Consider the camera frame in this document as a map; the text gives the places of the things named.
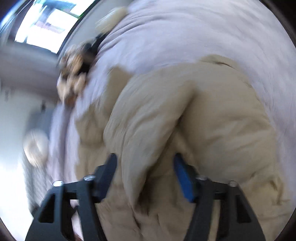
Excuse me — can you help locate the beige puffer jacket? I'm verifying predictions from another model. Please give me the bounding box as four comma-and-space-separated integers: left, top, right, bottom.
76, 55, 293, 240

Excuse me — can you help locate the striped beige clothes pile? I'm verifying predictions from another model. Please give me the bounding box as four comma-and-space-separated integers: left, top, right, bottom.
57, 43, 90, 107

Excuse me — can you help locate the dark clothing item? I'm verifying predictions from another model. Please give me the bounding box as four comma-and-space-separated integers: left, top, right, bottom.
77, 33, 107, 75

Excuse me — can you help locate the round white pleated cushion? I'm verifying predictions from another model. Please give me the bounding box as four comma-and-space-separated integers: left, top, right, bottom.
23, 129, 49, 168

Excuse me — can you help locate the window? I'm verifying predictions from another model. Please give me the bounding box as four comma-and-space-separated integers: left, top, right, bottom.
13, 1, 93, 54

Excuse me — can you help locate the lavender bed blanket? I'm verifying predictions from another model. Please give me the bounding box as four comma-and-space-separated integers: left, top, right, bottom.
48, 1, 295, 186

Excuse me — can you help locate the cream quilted folded garment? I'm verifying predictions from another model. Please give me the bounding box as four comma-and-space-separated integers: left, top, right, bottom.
95, 6, 128, 34

